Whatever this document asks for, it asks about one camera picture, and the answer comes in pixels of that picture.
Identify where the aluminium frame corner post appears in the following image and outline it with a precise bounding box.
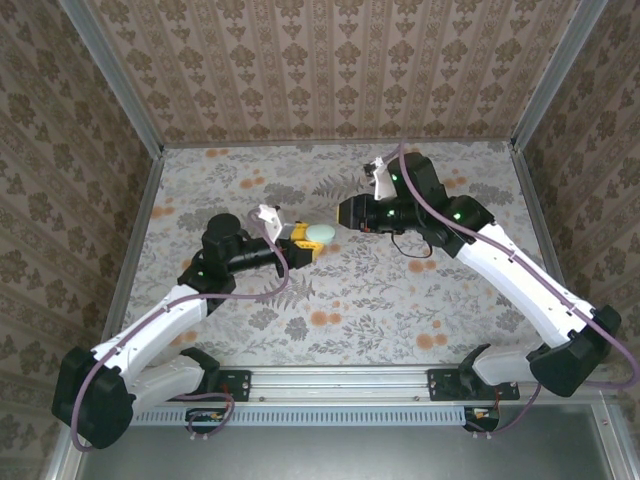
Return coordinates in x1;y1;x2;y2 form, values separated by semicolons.
58;0;165;156
510;0;609;151

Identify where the floral print table sheet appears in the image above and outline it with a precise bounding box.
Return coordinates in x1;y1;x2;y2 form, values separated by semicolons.
99;141;589;369

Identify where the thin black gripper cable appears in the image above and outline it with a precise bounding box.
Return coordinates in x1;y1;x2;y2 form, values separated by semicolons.
389;231;437;260

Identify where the mint green earbud charging case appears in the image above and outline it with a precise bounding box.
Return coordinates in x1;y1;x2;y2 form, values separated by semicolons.
305;223;337;246

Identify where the black connector board with wires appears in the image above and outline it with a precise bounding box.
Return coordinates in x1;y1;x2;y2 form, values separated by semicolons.
462;404;501;432
185;405;234;435

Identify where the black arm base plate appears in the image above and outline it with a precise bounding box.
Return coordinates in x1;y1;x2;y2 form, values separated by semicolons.
199;368;251;402
427;368;521;402

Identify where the aluminium frame side rail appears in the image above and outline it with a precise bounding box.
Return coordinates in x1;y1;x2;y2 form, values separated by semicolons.
509;144;591;364
94;149;166;369

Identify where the grey slotted cable duct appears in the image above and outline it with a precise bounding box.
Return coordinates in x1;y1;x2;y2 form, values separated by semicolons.
129;405;474;427

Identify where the grey metal sheet panel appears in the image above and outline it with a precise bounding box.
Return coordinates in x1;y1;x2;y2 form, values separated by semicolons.
74;405;616;480

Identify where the aluminium frame cross rail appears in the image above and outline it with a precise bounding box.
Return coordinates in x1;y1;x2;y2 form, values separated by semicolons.
74;364;616;406

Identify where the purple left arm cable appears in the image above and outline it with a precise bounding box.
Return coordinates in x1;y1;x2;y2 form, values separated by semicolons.
69;209;291;454

